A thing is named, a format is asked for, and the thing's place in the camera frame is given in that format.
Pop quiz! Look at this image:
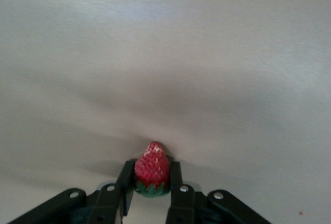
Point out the red toy strawberry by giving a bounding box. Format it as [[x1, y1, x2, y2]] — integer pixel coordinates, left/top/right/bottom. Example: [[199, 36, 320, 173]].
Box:
[[133, 141, 171, 198]]

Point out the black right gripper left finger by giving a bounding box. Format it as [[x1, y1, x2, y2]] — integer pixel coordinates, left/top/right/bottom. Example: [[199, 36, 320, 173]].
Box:
[[6, 159, 137, 224]]

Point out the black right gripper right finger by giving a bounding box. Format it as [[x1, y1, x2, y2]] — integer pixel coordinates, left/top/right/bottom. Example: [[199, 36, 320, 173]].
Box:
[[165, 161, 272, 224]]

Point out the matte table cover sheet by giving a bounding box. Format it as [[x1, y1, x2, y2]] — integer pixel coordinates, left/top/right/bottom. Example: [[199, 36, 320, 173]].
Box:
[[0, 0, 331, 224]]

